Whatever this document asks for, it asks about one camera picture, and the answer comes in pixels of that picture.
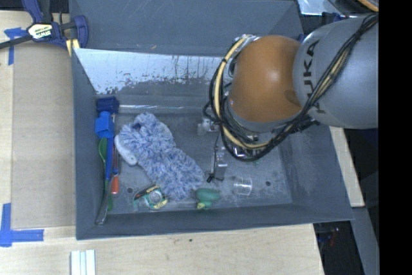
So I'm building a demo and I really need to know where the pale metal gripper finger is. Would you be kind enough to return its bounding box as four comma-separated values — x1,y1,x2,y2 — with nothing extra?
196,117,220,137
211,147,229,181

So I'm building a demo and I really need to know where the clear plastic cup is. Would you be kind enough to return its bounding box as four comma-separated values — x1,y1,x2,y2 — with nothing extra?
232,176,254,197

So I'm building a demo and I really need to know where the green toy duck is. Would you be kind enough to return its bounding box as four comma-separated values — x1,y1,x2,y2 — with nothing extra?
194,187,222,211

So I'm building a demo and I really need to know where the blue and white fluffy cloth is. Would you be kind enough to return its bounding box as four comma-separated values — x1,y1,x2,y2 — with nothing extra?
114,111,206,202

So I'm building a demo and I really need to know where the blue plastic tool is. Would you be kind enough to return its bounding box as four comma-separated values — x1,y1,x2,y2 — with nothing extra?
94,95,120,180

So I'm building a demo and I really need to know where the grey metal bin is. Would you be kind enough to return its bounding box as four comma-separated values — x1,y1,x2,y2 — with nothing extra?
67,0,355,241

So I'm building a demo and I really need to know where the grey metal tool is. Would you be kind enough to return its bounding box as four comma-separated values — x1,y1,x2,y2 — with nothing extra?
94,183,112,226

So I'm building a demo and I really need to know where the pale wood board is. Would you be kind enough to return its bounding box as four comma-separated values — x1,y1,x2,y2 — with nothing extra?
11,38,77,230

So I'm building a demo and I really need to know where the orange handled screwdriver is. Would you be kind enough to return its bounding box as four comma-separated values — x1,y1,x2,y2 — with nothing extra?
110,151,121,196

